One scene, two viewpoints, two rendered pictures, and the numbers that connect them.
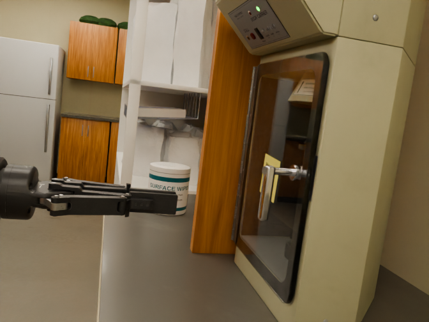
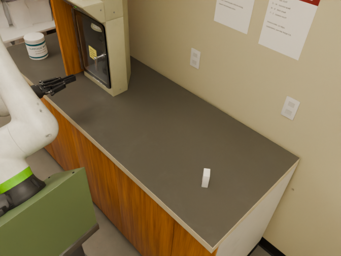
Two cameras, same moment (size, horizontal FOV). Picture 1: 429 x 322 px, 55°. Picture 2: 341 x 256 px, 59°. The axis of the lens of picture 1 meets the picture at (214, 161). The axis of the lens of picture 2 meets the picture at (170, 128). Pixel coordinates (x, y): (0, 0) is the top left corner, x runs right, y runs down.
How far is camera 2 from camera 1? 1.19 m
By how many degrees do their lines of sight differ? 45
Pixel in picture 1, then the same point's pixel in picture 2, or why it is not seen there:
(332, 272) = (118, 77)
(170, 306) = (77, 99)
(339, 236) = (118, 69)
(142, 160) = not seen: outside the picture
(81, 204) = (56, 90)
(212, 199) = (69, 56)
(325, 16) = (101, 18)
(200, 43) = not seen: outside the picture
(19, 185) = (39, 91)
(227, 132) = (67, 32)
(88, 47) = not seen: outside the picture
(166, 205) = (73, 79)
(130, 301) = (66, 103)
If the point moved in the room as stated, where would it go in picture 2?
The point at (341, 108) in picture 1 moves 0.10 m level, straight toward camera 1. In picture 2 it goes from (111, 39) to (113, 48)
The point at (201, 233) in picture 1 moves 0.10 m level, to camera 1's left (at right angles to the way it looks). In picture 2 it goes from (69, 69) to (53, 72)
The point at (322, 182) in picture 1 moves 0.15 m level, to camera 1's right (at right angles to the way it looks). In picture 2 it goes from (111, 58) to (135, 53)
